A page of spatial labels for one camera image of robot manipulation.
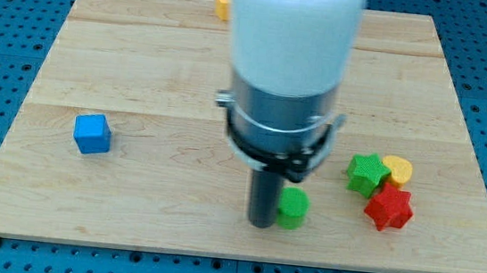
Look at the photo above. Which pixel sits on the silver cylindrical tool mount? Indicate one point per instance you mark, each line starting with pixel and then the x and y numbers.
pixel 288 135

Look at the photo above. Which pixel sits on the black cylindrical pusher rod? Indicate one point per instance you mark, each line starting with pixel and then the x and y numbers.
pixel 265 191

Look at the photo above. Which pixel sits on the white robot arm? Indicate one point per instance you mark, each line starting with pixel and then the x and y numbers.
pixel 288 58

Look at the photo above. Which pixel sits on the blue cube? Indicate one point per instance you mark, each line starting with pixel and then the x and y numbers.
pixel 92 133

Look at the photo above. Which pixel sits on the green cylinder block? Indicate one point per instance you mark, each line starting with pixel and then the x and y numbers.
pixel 293 206

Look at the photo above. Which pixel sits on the green star block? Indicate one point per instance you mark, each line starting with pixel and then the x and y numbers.
pixel 366 173

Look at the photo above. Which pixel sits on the yellow heart block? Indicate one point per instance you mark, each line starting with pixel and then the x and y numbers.
pixel 401 170

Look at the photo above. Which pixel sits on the red star block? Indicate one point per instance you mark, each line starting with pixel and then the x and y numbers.
pixel 390 208

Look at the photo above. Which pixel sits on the yellow block at back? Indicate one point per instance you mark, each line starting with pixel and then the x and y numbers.
pixel 222 8

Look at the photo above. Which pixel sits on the wooden board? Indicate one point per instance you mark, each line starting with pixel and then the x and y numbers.
pixel 170 183

